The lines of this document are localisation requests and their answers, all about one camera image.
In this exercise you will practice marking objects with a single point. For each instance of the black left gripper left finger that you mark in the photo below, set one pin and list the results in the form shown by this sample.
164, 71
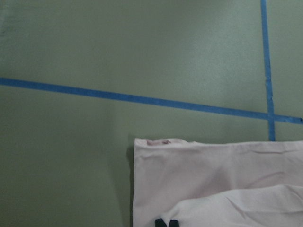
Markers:
160, 223

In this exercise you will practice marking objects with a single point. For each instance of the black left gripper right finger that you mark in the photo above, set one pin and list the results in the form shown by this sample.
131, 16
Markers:
174, 223

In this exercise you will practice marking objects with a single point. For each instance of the pink printed t-shirt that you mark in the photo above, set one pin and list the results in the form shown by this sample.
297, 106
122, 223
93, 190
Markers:
250, 184

